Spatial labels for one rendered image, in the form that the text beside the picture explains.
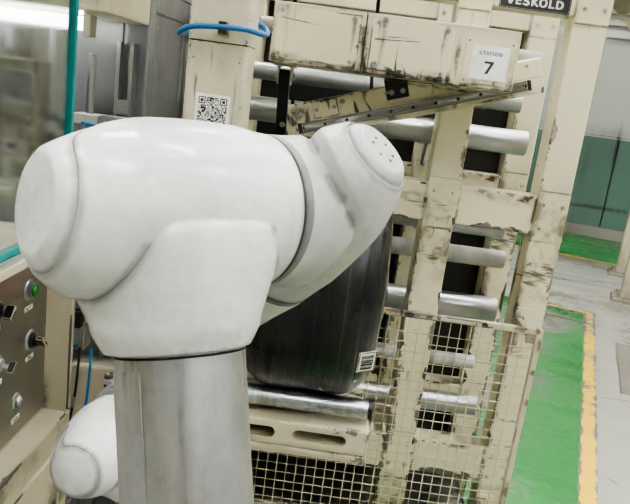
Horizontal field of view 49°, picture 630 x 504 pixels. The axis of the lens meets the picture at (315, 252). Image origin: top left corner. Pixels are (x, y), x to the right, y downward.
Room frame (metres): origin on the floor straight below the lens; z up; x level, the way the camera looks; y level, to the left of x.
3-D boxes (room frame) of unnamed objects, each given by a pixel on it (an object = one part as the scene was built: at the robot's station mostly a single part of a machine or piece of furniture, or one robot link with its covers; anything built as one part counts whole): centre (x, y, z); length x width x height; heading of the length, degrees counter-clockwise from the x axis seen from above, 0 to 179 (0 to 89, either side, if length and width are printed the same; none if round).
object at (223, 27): (1.56, 0.26, 1.69); 0.19 x 0.19 x 0.06; 89
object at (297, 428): (1.44, 0.01, 0.84); 0.36 x 0.09 x 0.06; 89
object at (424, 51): (1.87, -0.13, 1.71); 0.61 x 0.25 x 0.15; 89
